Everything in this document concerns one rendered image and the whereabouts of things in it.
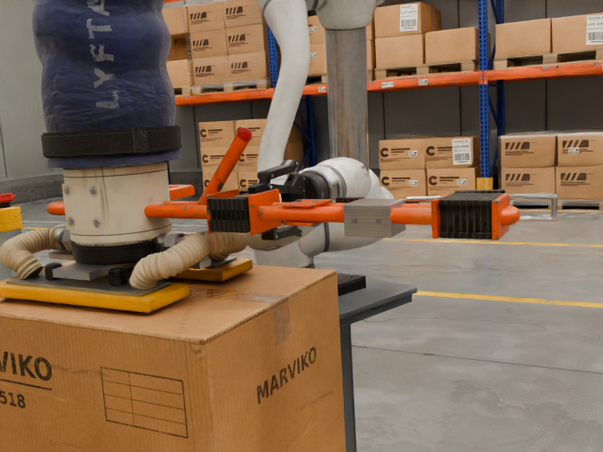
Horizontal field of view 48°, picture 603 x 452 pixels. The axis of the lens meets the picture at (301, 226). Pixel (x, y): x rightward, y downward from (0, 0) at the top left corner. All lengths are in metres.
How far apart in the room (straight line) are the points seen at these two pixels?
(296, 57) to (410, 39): 6.93
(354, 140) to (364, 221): 0.82
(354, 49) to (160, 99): 0.69
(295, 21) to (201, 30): 8.15
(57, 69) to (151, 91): 0.14
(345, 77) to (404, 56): 6.71
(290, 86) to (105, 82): 0.50
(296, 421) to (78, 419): 0.34
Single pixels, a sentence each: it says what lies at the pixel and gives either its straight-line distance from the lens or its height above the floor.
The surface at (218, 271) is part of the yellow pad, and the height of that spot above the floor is 0.97.
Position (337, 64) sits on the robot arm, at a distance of 1.68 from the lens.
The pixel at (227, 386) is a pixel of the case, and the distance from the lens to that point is 0.94.
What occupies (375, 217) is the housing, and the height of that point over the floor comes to 1.08.
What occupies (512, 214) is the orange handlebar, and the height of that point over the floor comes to 1.08.
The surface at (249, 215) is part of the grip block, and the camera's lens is 0.99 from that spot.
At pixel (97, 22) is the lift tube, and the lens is 1.09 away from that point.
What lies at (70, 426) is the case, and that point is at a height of 0.78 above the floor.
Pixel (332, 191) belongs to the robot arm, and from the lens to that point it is 1.20.
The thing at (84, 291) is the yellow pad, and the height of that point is 0.97.
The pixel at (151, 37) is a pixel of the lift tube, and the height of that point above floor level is 1.35.
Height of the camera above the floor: 1.22
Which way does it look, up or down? 9 degrees down
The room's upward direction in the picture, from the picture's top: 3 degrees counter-clockwise
